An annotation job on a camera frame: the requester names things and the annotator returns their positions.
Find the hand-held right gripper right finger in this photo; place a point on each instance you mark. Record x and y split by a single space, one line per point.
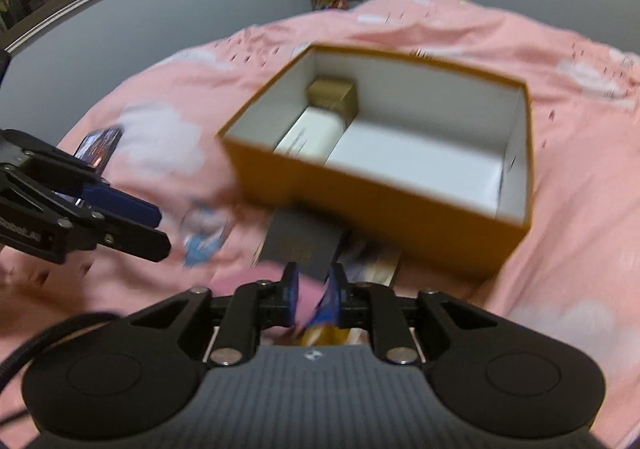
334 293

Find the white glasses case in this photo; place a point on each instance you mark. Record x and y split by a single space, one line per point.
312 134

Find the pastel illustrated card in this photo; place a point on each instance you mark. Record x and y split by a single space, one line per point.
372 264

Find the small white blue trinket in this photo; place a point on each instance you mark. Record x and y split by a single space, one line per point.
202 231

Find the pink cloud print blanket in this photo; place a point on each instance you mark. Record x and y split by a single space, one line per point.
575 154

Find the orange cardboard box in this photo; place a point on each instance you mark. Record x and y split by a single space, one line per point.
380 209

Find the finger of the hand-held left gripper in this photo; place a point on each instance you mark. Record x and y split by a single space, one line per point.
130 236
125 209

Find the dog plush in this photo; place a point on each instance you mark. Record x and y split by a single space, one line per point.
320 329

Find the dark grey gift box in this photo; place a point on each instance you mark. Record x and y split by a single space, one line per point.
305 241

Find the dark blue picture card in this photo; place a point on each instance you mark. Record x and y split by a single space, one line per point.
100 144

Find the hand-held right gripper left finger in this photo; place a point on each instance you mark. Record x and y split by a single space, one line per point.
289 290

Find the small gold box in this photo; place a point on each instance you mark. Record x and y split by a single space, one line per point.
332 93

